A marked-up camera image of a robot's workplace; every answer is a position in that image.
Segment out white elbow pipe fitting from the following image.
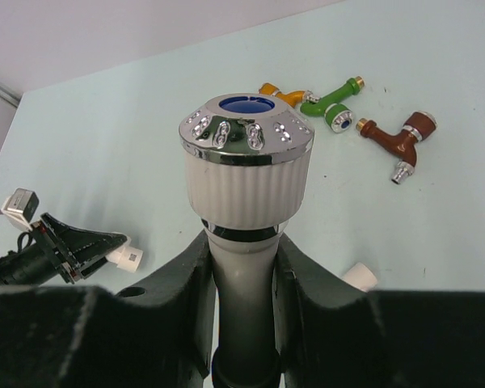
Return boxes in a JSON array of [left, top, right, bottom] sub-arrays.
[[341, 263, 378, 292], [106, 241, 143, 273]]

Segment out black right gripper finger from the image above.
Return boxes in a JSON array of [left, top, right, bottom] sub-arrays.
[[273, 236, 485, 387]]

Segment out yellow water faucet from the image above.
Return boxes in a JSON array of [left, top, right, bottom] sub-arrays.
[[259, 82, 320, 108]]

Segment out aluminium frame post left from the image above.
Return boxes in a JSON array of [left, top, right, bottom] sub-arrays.
[[0, 82, 22, 108]]

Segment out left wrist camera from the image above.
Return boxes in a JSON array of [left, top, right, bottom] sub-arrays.
[[0, 188, 40, 231]]

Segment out grey white water faucet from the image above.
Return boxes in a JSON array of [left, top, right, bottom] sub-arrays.
[[179, 93, 314, 387]]

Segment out brown water faucet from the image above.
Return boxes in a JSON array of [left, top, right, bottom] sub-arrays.
[[356, 111, 437, 185]]

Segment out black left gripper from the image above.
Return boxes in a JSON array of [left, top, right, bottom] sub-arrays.
[[0, 213, 215, 387]]

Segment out green water faucet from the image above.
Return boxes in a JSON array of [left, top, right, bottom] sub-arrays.
[[300, 76, 365, 133]]

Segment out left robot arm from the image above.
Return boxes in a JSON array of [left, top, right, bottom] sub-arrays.
[[0, 214, 215, 387]]

